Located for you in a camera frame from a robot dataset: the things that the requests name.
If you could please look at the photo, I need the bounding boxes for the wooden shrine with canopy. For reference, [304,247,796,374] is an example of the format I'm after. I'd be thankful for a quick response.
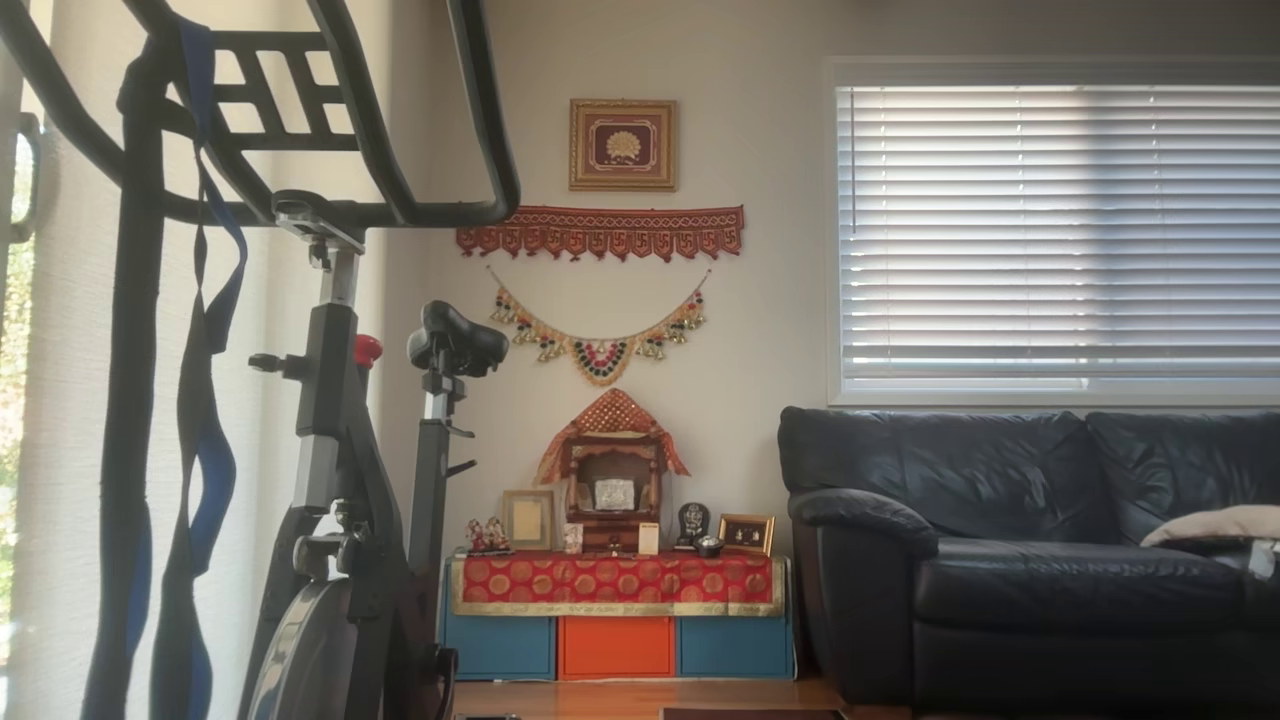
[533,388,691,554]

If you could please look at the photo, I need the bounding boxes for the small gold framed picture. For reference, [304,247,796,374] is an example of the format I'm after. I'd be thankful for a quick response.
[718,513,776,557]

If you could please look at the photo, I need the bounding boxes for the red gold patterned cloth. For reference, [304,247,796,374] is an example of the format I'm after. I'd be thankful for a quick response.
[449,553,788,617]

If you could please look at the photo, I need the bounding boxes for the small colourful figurines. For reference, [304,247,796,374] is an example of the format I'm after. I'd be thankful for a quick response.
[465,517,513,556]

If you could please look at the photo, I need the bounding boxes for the blue storage bin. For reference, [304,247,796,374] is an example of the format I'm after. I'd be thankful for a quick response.
[441,615,556,682]
[678,616,795,680]

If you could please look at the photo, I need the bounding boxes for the black exercise bike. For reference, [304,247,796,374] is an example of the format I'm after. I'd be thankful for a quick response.
[0,0,521,720]

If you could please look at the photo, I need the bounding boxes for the dark floor rug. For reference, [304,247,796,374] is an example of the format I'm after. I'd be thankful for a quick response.
[660,707,849,720]

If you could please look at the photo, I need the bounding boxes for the black leather sofa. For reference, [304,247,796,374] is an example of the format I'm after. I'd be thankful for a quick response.
[778,405,1280,713]

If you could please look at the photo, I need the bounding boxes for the white window blinds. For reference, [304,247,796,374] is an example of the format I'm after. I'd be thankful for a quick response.
[836,85,1280,393]

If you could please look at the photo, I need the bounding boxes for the white sheer curtain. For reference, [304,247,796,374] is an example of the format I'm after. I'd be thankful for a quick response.
[0,0,393,720]

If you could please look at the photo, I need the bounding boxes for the beige cushion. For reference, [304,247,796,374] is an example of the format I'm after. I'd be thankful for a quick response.
[1140,505,1280,549]

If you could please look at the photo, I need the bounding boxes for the beaded garland wall hanging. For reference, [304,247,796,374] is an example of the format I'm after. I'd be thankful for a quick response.
[487,265,713,388]

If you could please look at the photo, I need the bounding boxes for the red embroidered wall hanging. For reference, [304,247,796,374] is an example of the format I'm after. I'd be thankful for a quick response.
[456,205,746,264]

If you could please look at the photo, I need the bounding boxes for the gold photo frame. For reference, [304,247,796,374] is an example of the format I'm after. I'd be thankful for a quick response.
[501,489,556,551]

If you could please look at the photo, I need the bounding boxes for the gold framed wall picture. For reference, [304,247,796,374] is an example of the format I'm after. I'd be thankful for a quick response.
[569,98,678,192]

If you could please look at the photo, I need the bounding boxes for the white window frame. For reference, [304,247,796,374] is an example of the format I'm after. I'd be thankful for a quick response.
[825,57,1280,408]

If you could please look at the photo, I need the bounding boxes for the blue black hanging strap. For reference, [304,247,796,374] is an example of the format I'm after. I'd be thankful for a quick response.
[80,15,251,720]

